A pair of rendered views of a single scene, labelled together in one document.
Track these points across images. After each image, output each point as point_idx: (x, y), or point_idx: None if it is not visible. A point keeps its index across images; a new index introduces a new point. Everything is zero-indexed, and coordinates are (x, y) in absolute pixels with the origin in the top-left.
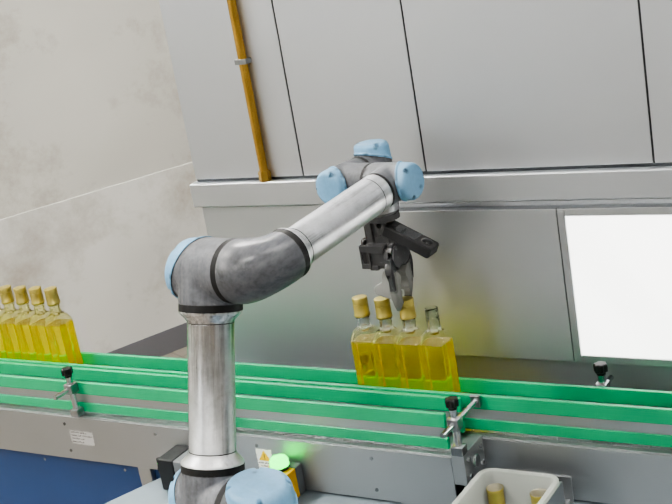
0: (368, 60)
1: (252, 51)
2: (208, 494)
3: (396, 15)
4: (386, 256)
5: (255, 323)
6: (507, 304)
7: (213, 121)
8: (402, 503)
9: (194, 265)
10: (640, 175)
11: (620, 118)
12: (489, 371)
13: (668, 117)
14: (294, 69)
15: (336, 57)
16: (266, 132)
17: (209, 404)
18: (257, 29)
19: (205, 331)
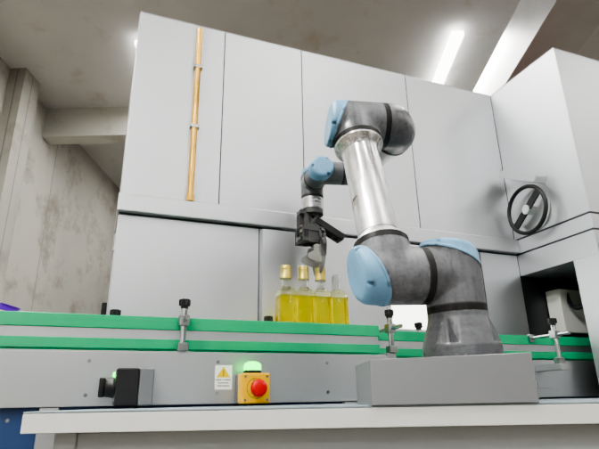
0: (279, 149)
1: (200, 125)
2: (413, 249)
3: (299, 132)
4: (321, 232)
5: (141, 312)
6: (352, 295)
7: (153, 158)
8: (346, 403)
9: (368, 104)
10: (419, 231)
11: (406, 205)
12: None
13: (426, 208)
14: (228, 142)
15: (258, 142)
16: (196, 173)
17: (388, 192)
18: (208, 114)
19: (375, 147)
